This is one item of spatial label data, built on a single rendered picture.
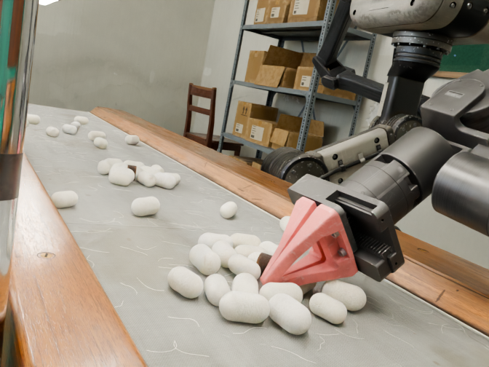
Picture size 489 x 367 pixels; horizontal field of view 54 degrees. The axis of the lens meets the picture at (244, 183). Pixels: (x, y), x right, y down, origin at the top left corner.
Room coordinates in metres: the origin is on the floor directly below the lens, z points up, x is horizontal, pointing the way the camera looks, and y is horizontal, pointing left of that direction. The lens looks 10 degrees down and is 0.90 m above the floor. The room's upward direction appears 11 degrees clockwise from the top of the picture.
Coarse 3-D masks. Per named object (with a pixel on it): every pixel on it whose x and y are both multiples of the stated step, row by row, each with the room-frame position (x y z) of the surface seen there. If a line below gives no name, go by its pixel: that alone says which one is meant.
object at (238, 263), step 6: (234, 258) 0.39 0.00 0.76; (240, 258) 0.39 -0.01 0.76; (246, 258) 0.40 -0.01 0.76; (228, 264) 0.40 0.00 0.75; (234, 264) 0.39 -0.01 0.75; (240, 264) 0.39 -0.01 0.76; (246, 264) 0.39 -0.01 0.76; (252, 264) 0.39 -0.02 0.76; (234, 270) 0.39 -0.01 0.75; (240, 270) 0.39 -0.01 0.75; (246, 270) 0.39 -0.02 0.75; (252, 270) 0.39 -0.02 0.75; (258, 270) 0.39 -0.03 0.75; (258, 276) 0.39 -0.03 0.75
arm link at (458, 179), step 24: (432, 96) 0.46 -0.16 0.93; (456, 96) 0.44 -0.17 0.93; (480, 96) 0.44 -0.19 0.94; (432, 120) 0.45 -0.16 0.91; (456, 120) 0.43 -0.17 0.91; (480, 144) 0.41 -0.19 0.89; (456, 168) 0.38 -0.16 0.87; (480, 168) 0.37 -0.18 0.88; (432, 192) 0.39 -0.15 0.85; (456, 192) 0.37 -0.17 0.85; (480, 192) 0.36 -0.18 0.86; (456, 216) 0.38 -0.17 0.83; (480, 216) 0.36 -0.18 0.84
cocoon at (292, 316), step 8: (272, 296) 0.33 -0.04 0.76; (280, 296) 0.33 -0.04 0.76; (288, 296) 0.33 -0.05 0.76; (272, 304) 0.32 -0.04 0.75; (280, 304) 0.32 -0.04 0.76; (288, 304) 0.32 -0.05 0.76; (296, 304) 0.32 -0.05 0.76; (272, 312) 0.32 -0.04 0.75; (280, 312) 0.31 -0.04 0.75; (288, 312) 0.31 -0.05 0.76; (296, 312) 0.31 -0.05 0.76; (304, 312) 0.31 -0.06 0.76; (280, 320) 0.31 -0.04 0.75; (288, 320) 0.31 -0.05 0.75; (296, 320) 0.31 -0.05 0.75; (304, 320) 0.31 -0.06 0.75; (288, 328) 0.31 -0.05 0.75; (296, 328) 0.31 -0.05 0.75; (304, 328) 0.31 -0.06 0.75
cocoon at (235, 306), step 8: (224, 296) 0.32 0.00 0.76; (232, 296) 0.31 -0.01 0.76; (240, 296) 0.31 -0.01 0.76; (248, 296) 0.32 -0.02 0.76; (256, 296) 0.32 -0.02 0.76; (224, 304) 0.31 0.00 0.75; (232, 304) 0.31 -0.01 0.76; (240, 304) 0.31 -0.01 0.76; (248, 304) 0.31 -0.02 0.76; (256, 304) 0.31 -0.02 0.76; (264, 304) 0.31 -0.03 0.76; (224, 312) 0.31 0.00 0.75; (232, 312) 0.31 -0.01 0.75; (240, 312) 0.31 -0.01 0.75; (248, 312) 0.31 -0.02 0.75; (256, 312) 0.31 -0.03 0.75; (264, 312) 0.31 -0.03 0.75; (232, 320) 0.31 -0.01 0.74; (240, 320) 0.31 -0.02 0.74; (248, 320) 0.31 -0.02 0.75; (256, 320) 0.31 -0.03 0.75
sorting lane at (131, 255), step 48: (48, 144) 0.86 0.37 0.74; (144, 144) 1.10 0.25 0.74; (48, 192) 0.55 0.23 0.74; (96, 192) 0.59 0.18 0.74; (144, 192) 0.64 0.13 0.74; (192, 192) 0.70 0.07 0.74; (96, 240) 0.42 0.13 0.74; (144, 240) 0.45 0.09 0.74; (192, 240) 0.48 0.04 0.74; (144, 288) 0.34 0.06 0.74; (384, 288) 0.44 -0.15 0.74; (144, 336) 0.27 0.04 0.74; (192, 336) 0.28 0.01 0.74; (240, 336) 0.30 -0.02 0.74; (288, 336) 0.31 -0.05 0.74; (336, 336) 0.32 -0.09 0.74; (384, 336) 0.34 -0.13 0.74; (432, 336) 0.35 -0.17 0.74; (480, 336) 0.37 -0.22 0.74
